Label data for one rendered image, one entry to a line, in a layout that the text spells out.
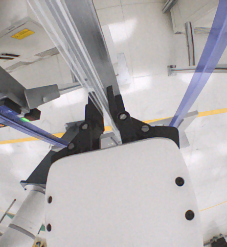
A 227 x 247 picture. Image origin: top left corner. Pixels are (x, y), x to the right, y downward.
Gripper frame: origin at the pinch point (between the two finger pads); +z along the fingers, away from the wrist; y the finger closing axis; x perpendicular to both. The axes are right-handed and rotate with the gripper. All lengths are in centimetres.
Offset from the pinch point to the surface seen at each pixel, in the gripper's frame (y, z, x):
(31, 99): -19.3, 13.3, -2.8
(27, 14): -20.5, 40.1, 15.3
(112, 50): 2.5, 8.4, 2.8
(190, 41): 49, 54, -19
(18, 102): -20.7, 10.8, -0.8
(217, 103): 96, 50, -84
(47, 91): -19.3, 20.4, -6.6
